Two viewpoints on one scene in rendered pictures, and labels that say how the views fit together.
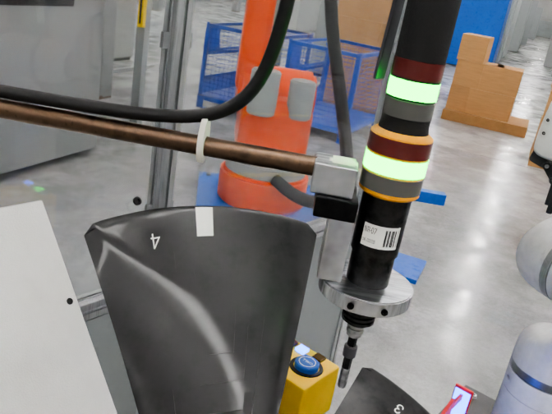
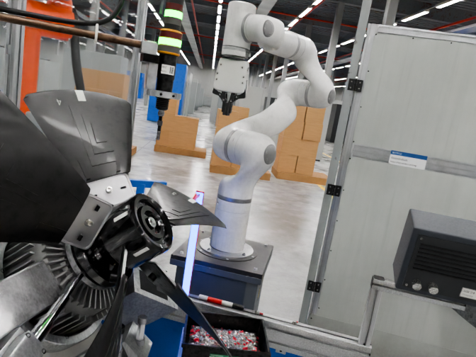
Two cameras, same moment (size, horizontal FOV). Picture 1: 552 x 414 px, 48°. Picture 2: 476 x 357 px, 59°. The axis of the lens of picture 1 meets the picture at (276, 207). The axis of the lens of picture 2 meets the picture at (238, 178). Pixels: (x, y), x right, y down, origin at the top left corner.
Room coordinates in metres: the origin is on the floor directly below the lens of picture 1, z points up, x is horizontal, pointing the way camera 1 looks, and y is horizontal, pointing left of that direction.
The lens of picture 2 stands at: (-0.42, 0.13, 1.46)
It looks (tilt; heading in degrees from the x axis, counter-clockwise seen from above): 10 degrees down; 335
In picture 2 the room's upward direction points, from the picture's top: 9 degrees clockwise
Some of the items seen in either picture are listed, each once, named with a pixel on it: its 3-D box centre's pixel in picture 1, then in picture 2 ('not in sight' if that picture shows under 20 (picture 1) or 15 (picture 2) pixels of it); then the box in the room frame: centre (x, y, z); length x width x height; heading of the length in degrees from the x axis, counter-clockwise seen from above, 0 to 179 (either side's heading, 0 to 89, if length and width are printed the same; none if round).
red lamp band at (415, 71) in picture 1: (417, 68); (174, 8); (0.42, -0.08, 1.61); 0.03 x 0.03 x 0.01
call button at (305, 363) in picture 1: (306, 365); not in sight; (0.86, -0.09, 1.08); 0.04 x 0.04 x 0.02
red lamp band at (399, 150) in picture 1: (399, 143); (171, 35); (0.42, -0.08, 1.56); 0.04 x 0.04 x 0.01
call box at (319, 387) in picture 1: (280, 379); not in sight; (0.89, -0.06, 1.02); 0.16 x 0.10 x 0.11; 53
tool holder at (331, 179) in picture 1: (364, 232); (161, 71); (0.42, -0.07, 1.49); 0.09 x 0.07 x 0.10; 88
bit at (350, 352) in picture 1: (347, 358); (159, 127); (0.42, -0.08, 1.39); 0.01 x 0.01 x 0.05
